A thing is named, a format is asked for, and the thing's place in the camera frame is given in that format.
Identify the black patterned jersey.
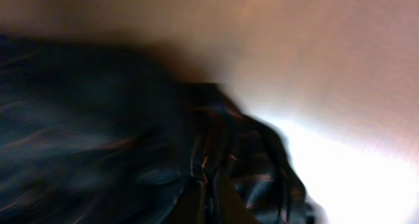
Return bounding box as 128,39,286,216
1,35,325,224

